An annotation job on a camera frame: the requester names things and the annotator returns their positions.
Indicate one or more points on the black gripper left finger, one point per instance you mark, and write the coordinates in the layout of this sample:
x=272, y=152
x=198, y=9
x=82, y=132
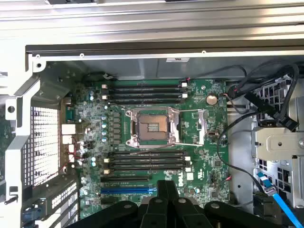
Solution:
x=156, y=213

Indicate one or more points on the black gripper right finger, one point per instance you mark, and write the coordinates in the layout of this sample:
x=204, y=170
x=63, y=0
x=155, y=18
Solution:
x=183, y=213

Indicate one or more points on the blue expansion slot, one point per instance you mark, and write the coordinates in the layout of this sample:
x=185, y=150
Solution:
x=123, y=190

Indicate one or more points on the long black expansion slot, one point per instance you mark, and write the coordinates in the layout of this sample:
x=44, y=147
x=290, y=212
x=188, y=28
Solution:
x=123, y=178

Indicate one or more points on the green motherboard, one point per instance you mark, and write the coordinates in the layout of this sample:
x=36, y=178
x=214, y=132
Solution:
x=209, y=152

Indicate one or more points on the CPU socket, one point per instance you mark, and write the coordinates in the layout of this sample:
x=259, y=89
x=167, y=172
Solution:
x=152, y=128

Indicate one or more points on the metal socket cover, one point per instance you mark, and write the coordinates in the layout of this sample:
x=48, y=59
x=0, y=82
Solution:
x=199, y=128

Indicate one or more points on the round coin battery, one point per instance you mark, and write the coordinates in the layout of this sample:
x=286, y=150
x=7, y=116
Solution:
x=211, y=99

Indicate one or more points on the silver disk bay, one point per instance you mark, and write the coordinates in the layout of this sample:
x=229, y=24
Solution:
x=280, y=137

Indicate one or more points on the open PC case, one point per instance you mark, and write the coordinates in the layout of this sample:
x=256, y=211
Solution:
x=142, y=66

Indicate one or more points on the green graphics card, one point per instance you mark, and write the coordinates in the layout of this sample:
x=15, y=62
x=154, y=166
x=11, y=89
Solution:
x=2, y=126

